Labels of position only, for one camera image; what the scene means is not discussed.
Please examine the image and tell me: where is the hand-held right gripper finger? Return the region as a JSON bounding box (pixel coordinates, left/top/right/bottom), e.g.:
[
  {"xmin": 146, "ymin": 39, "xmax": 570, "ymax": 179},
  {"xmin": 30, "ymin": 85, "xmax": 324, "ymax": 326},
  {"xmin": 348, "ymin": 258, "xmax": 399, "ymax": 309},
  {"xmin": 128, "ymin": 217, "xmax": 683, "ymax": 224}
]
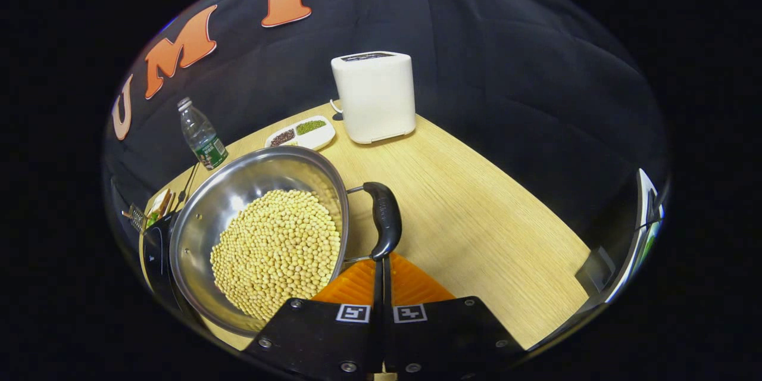
[
  {"xmin": 383, "ymin": 253, "xmax": 527, "ymax": 379},
  {"xmin": 243, "ymin": 256, "xmax": 385, "ymax": 379}
]

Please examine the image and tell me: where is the pile of soybeans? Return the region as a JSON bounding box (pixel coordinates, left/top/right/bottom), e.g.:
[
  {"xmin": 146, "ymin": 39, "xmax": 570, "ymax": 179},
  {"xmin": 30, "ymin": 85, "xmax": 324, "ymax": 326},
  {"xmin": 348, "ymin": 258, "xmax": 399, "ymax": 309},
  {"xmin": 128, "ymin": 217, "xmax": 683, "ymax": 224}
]
[{"xmin": 210, "ymin": 189, "xmax": 342, "ymax": 322}]

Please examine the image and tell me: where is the steel pot with black handle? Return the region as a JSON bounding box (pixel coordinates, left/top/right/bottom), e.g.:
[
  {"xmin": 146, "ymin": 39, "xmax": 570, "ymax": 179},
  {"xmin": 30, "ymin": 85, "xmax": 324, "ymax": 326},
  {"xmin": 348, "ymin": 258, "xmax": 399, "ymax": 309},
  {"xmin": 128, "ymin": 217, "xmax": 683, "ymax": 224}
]
[{"xmin": 168, "ymin": 146, "xmax": 404, "ymax": 337}]

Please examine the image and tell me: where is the black induction cooktop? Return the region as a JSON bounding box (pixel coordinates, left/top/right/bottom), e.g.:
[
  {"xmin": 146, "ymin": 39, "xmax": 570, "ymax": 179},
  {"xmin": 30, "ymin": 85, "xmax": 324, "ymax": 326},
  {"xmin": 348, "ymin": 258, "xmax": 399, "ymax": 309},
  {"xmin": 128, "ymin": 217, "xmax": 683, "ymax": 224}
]
[{"xmin": 141, "ymin": 211, "xmax": 197, "ymax": 322}]

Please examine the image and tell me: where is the white divided bean dish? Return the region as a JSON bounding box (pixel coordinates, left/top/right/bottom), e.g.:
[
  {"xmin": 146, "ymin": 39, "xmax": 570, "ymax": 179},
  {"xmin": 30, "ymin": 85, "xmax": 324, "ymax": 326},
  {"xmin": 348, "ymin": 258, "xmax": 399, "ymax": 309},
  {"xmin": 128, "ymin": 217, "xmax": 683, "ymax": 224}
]
[{"xmin": 265, "ymin": 115, "xmax": 336, "ymax": 151}]

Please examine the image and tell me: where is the white toaster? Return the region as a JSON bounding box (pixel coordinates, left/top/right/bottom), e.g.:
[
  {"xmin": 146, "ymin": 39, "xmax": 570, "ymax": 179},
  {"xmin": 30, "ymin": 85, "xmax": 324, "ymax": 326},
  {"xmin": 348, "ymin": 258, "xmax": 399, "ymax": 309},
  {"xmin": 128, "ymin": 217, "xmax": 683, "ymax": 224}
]
[{"xmin": 330, "ymin": 51, "xmax": 417, "ymax": 145}]

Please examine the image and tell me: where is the clear plastic water bottle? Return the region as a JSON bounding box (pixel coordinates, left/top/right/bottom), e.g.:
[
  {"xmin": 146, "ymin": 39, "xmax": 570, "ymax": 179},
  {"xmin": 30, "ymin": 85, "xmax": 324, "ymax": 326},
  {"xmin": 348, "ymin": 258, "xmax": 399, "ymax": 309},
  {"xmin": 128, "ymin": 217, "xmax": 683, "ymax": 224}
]
[{"xmin": 177, "ymin": 97, "xmax": 229, "ymax": 171}]

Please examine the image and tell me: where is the white sandwich with lettuce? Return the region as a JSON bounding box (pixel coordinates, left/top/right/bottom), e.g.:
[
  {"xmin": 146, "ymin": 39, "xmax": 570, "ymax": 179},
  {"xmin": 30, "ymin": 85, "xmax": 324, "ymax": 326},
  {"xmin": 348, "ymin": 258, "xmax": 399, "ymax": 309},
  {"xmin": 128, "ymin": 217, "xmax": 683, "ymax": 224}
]
[{"xmin": 146, "ymin": 188, "xmax": 174, "ymax": 228}]

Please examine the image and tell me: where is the black power cable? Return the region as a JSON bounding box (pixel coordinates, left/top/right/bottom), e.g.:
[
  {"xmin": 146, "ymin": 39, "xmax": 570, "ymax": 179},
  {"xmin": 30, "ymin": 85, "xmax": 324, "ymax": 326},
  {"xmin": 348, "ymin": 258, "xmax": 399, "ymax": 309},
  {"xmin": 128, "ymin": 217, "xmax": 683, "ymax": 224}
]
[{"xmin": 179, "ymin": 161, "xmax": 201, "ymax": 206}]

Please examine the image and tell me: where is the small metal wire rack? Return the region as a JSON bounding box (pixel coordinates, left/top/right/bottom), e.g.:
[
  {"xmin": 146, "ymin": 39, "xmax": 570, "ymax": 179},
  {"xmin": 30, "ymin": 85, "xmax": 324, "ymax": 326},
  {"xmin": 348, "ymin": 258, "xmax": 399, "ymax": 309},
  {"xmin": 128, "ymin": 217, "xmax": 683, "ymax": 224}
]
[{"xmin": 121, "ymin": 204, "xmax": 148, "ymax": 234}]

